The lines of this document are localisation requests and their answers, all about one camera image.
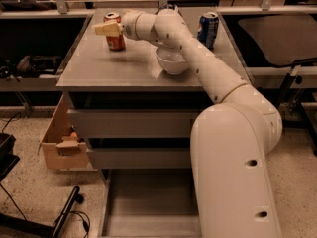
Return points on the crumpled chip bag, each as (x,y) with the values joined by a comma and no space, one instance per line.
(167,6)

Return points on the white bowl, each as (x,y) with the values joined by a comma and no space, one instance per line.
(171,61)

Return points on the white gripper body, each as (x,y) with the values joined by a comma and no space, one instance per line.
(128,25)

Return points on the grey drawer cabinet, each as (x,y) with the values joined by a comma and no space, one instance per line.
(132,79)

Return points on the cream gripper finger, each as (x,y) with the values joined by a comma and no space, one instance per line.
(108,28)

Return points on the top drawer front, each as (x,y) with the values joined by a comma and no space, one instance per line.
(132,123)

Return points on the blue pepsi can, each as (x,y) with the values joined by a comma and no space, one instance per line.
(208,29)

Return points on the middle drawer front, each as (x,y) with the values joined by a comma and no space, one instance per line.
(139,158)

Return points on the cardboard box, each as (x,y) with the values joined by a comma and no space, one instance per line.
(62,148)

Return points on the open bottom drawer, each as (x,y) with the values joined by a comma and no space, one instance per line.
(149,203)

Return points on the orange coke can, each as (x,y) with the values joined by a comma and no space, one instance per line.
(114,43)

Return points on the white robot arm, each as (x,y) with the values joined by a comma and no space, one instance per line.
(228,141)

